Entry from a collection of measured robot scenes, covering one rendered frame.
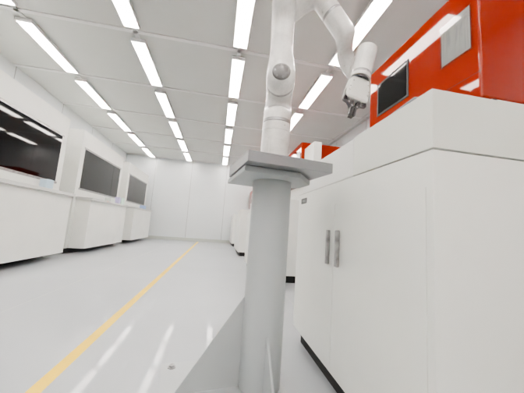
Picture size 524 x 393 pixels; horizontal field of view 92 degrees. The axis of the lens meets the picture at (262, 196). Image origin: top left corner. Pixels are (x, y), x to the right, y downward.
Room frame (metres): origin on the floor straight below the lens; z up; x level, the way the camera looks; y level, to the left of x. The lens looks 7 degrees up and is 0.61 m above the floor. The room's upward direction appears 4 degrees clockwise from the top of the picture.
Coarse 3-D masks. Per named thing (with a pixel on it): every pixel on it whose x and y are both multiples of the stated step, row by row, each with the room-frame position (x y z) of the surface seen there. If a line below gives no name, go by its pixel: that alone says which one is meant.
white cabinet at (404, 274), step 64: (320, 192) 1.19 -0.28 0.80; (384, 192) 0.73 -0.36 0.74; (448, 192) 0.57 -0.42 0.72; (512, 192) 0.60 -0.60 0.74; (320, 256) 1.15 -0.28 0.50; (384, 256) 0.72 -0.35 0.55; (448, 256) 0.57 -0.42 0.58; (512, 256) 0.59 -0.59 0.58; (320, 320) 1.13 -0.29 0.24; (384, 320) 0.72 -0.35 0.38; (448, 320) 0.57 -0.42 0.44; (512, 320) 0.59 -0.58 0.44; (384, 384) 0.71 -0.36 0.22; (448, 384) 0.57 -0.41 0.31; (512, 384) 0.59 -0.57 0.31
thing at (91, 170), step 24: (72, 144) 3.98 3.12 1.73; (96, 144) 4.45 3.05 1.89; (72, 168) 3.99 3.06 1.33; (96, 168) 4.57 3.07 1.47; (120, 168) 5.65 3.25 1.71; (72, 192) 4.00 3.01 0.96; (96, 192) 4.71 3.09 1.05; (72, 216) 4.05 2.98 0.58; (96, 216) 4.38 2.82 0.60; (120, 216) 5.47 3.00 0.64; (72, 240) 4.09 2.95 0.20; (96, 240) 4.52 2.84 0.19; (120, 240) 5.66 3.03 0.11
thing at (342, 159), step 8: (352, 144) 0.91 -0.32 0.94; (336, 152) 1.04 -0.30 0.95; (344, 152) 0.97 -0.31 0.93; (352, 152) 0.91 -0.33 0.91; (320, 160) 1.21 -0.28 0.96; (328, 160) 1.12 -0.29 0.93; (336, 160) 1.04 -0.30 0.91; (344, 160) 0.97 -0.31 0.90; (352, 160) 0.91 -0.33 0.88; (336, 168) 1.04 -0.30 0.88; (344, 168) 0.97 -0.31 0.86; (352, 168) 0.91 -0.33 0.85; (328, 176) 1.11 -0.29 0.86; (336, 176) 1.03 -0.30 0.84; (344, 176) 0.97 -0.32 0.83; (312, 184) 1.31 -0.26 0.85; (320, 184) 1.19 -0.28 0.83; (328, 184) 1.11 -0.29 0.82; (304, 192) 1.42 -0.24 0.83
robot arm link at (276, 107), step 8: (272, 96) 1.04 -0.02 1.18; (288, 96) 1.04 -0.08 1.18; (272, 104) 1.06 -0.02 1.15; (280, 104) 1.06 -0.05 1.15; (288, 104) 1.07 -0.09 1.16; (264, 112) 1.02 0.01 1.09; (272, 112) 0.99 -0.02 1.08; (280, 112) 0.98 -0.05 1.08; (288, 112) 1.00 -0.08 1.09; (264, 120) 1.01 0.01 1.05; (288, 120) 1.00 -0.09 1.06
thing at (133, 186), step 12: (132, 168) 6.40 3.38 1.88; (132, 180) 6.51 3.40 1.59; (144, 180) 7.58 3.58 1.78; (120, 192) 6.16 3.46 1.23; (132, 192) 6.63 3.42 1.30; (144, 192) 7.72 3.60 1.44; (132, 204) 6.76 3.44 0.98; (144, 204) 7.90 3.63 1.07; (132, 216) 6.29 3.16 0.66; (144, 216) 7.27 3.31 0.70; (132, 228) 6.34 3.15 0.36; (144, 228) 7.43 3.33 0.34
